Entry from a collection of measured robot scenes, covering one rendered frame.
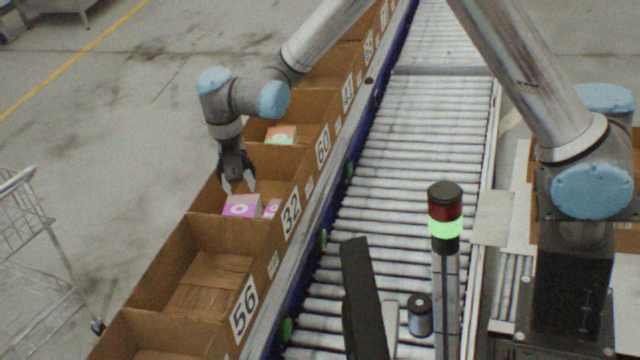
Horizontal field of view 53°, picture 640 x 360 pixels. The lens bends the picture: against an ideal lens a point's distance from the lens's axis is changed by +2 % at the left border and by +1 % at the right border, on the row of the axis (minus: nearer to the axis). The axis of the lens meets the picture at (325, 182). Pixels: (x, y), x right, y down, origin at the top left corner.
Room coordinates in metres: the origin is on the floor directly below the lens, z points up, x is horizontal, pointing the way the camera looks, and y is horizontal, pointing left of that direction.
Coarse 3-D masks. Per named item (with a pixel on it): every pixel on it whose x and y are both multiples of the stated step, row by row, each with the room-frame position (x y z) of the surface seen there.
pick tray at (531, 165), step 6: (636, 126) 1.90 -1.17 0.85; (636, 132) 1.90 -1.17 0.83; (534, 138) 2.05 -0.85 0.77; (636, 138) 1.90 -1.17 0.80; (534, 144) 2.02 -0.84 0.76; (636, 144) 1.90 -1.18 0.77; (534, 150) 1.97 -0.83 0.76; (636, 150) 1.88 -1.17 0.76; (528, 156) 1.83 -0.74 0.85; (636, 156) 1.84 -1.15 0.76; (528, 162) 1.80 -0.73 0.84; (534, 162) 1.79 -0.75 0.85; (636, 162) 1.81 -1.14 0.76; (528, 168) 1.80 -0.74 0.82; (534, 168) 1.79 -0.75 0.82; (636, 168) 1.77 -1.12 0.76; (528, 174) 1.80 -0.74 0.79; (636, 174) 1.65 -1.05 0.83; (528, 180) 1.80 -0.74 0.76
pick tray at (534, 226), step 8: (536, 184) 1.73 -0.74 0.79; (536, 192) 1.73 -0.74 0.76; (536, 208) 1.64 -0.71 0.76; (536, 216) 1.60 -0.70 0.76; (536, 224) 1.47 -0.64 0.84; (632, 224) 1.49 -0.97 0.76; (536, 232) 1.47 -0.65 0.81; (616, 232) 1.39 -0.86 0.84; (624, 232) 1.38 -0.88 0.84; (632, 232) 1.38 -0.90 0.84; (536, 240) 1.47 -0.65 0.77; (616, 240) 1.39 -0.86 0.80; (624, 240) 1.38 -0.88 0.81; (632, 240) 1.37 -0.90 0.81; (616, 248) 1.39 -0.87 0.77; (624, 248) 1.38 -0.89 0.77; (632, 248) 1.37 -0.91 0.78
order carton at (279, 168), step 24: (264, 144) 1.87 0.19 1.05; (264, 168) 1.87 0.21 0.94; (288, 168) 1.84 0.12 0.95; (312, 168) 1.80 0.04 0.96; (216, 192) 1.73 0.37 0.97; (240, 192) 1.82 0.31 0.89; (264, 192) 1.80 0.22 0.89; (288, 192) 1.58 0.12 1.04; (312, 192) 1.76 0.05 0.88; (288, 240) 1.51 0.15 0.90
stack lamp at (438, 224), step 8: (432, 208) 0.69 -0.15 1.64; (440, 208) 0.68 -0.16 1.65; (448, 208) 0.68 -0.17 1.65; (456, 208) 0.68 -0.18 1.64; (432, 216) 0.69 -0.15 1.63; (440, 216) 0.68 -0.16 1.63; (448, 216) 0.68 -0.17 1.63; (456, 216) 0.68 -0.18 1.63; (432, 224) 0.69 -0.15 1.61; (440, 224) 0.68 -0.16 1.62; (448, 224) 0.68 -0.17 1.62; (456, 224) 0.68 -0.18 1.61; (432, 232) 0.69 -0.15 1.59; (440, 232) 0.68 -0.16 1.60; (448, 232) 0.68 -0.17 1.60; (456, 232) 0.68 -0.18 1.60
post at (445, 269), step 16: (432, 256) 0.69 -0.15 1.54; (448, 256) 0.68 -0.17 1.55; (432, 272) 0.69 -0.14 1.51; (448, 272) 0.68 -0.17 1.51; (432, 288) 0.69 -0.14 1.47; (448, 288) 0.68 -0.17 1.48; (448, 304) 0.68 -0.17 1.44; (448, 320) 0.68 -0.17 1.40; (448, 336) 0.69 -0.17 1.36; (448, 352) 0.69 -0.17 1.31
